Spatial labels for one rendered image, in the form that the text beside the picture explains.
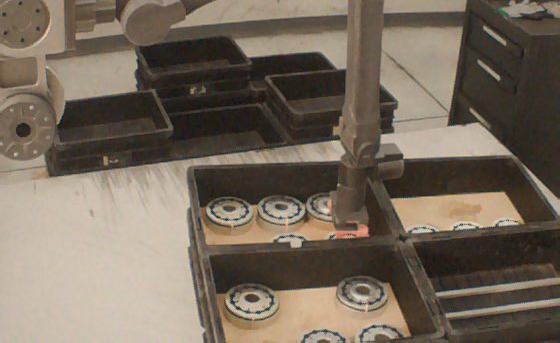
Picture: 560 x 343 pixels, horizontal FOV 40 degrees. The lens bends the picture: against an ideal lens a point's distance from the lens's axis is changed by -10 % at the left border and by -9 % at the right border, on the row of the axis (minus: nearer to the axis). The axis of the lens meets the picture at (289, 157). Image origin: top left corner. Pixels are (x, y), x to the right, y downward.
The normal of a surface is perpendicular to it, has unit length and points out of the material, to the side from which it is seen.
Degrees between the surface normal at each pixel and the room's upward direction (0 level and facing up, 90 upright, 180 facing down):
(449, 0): 90
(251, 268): 90
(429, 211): 0
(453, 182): 90
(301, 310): 0
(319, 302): 0
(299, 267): 90
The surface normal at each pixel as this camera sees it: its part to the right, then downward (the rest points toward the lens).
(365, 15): 0.30, 0.65
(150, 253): 0.07, -0.85
